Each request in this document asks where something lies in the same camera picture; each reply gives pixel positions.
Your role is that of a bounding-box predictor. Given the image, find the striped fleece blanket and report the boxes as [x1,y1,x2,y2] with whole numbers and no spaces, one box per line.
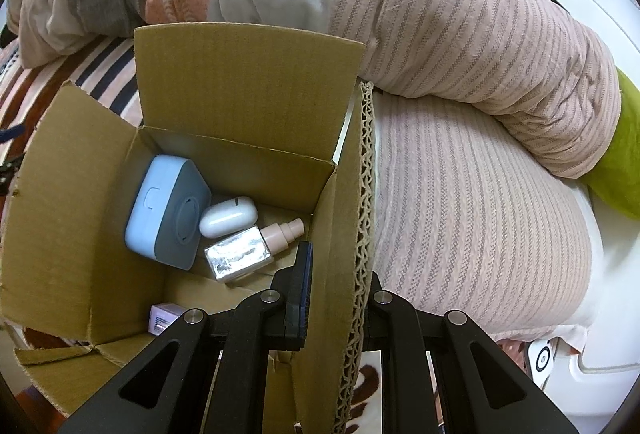
[0,36,144,166]

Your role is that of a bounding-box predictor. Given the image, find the striped pink rolled duvet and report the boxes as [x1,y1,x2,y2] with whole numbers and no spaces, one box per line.
[6,0,623,179]

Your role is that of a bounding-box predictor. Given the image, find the pink ribbed pillow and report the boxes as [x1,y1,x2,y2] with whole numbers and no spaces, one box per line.
[373,93,604,350]

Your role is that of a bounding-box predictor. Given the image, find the brown cardboard box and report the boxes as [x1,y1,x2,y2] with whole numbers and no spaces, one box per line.
[1,23,373,433]

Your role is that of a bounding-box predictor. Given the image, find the white marker tag device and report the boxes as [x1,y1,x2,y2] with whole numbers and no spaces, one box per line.
[525,339,558,388]

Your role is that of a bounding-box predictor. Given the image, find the green plush pillow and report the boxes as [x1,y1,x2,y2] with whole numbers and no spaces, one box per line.
[582,70,640,220]

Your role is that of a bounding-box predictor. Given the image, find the lilac rectangular box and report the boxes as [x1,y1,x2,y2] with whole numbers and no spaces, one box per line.
[148,303,186,336]

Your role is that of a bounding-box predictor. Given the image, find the white earbuds case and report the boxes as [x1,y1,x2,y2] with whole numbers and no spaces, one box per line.
[198,197,258,239]

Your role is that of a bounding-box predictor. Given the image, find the light blue square speaker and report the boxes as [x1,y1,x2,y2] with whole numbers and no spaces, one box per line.
[125,155,212,271]

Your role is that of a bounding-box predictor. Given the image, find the foundation bottle with pink cap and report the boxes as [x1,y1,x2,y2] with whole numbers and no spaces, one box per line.
[204,219,305,284]

